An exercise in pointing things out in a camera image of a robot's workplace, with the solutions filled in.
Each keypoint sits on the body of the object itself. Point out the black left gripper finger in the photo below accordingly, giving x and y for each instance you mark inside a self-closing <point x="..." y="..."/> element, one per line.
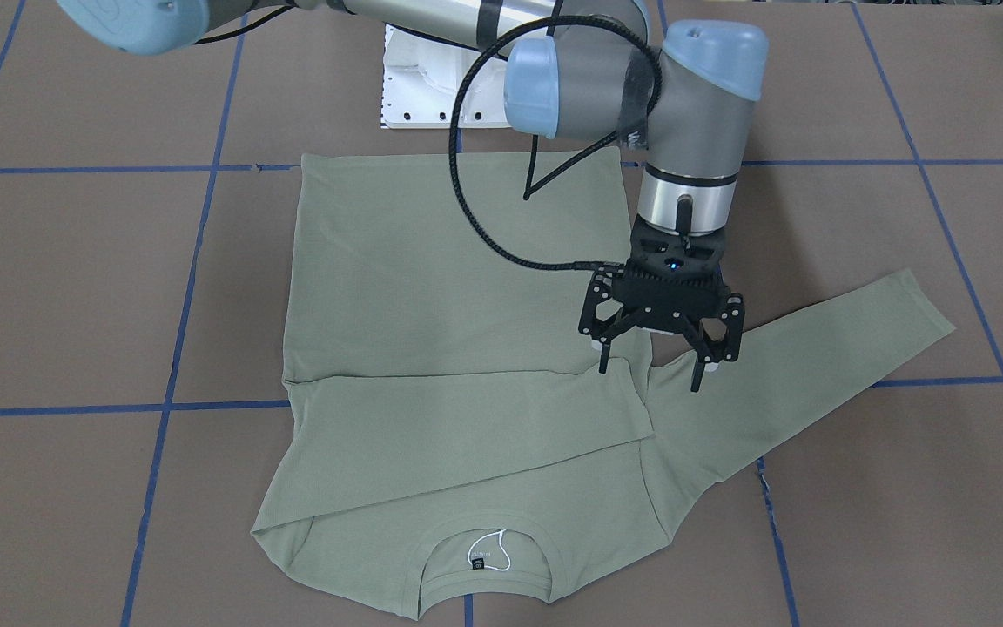
<point x="704" y="349"/>
<point x="603" y="336"/>

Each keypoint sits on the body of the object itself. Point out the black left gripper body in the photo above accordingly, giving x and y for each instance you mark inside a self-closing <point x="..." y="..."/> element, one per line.
<point x="599" y="305"/>

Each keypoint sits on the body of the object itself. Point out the olive green long-sleeve shirt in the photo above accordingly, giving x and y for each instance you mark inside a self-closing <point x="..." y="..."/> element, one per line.
<point x="452" y="434"/>

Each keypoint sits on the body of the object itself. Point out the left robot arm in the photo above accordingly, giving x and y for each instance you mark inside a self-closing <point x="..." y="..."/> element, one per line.
<point x="585" y="70"/>

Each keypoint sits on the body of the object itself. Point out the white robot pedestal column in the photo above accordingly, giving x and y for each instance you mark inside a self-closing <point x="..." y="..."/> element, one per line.
<point x="421" y="81"/>

